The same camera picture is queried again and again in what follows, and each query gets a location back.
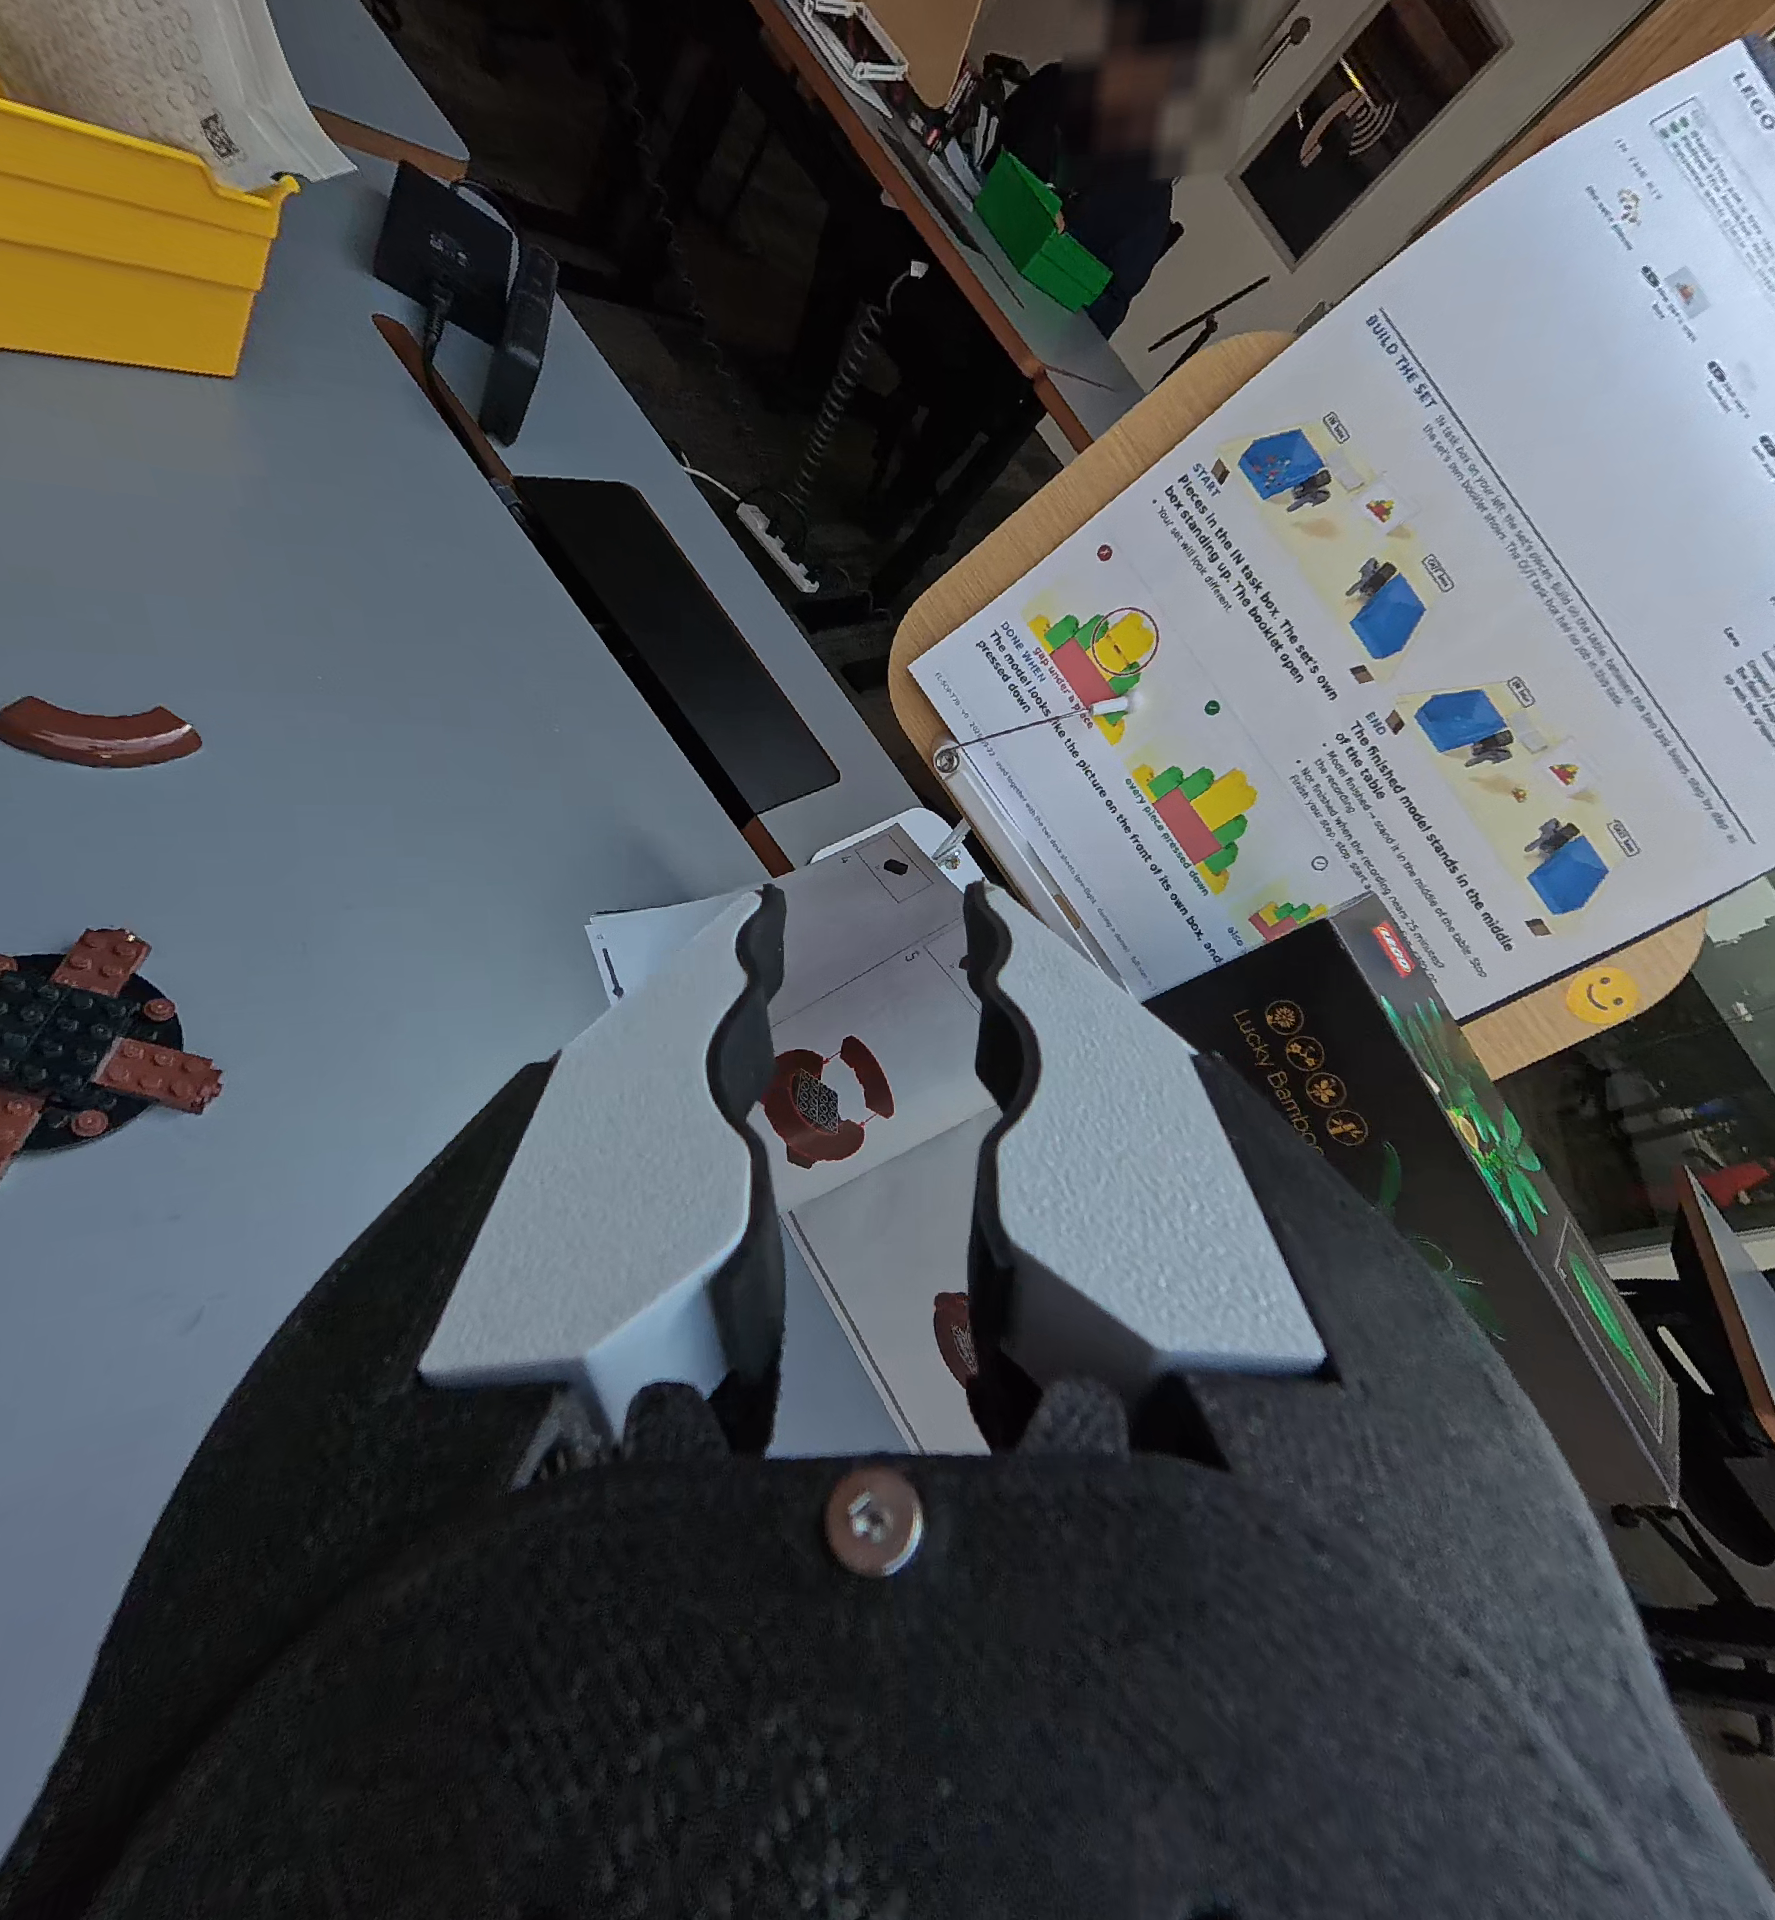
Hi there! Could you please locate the white power strip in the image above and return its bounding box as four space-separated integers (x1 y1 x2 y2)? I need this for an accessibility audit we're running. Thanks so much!
733 504 824 592

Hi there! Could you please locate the large wooden board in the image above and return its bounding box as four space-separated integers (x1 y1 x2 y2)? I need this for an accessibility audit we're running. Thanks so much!
888 329 1710 1077

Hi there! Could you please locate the black flat pad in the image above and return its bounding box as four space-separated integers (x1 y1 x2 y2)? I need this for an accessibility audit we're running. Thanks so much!
512 477 843 823

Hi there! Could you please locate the yellow plastic bin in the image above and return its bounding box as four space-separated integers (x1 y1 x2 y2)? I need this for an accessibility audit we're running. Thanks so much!
0 0 301 379

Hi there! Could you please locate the long wooden workbench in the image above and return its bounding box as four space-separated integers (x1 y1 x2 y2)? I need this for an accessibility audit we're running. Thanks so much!
752 0 1143 453

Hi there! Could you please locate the curved brown brick tile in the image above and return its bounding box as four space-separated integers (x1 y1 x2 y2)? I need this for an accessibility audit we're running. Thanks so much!
0 697 204 772

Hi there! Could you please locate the green plastic bin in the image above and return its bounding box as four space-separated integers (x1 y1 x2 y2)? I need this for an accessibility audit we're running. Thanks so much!
972 149 1115 316

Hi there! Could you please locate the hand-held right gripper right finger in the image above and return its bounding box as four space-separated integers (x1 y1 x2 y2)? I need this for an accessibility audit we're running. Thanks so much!
961 882 1347 1454

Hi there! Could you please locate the small wooden board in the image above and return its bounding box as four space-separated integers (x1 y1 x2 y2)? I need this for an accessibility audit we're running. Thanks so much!
865 0 986 70

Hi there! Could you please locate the brown and black brick model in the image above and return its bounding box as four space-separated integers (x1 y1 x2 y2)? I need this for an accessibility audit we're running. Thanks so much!
0 927 227 1198

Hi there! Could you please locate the grey desk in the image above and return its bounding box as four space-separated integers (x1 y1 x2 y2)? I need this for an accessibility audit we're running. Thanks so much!
0 141 927 1909

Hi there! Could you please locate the large printed instruction sheet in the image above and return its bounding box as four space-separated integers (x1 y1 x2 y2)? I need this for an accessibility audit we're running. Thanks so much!
910 38 1775 988

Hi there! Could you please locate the white paper bag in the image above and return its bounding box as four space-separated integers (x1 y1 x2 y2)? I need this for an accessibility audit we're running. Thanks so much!
0 0 359 194

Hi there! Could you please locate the black brick set box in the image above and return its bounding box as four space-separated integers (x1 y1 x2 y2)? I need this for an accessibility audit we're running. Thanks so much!
1140 895 1687 1512

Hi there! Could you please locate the black device box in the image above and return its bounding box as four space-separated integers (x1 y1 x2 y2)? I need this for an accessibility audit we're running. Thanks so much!
375 161 517 349

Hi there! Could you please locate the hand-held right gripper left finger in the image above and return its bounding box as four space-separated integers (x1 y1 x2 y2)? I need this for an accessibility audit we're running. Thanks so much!
419 885 790 1454

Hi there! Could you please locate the white building instruction booklet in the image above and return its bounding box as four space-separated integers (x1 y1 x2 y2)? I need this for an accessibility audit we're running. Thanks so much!
587 811 1012 1459

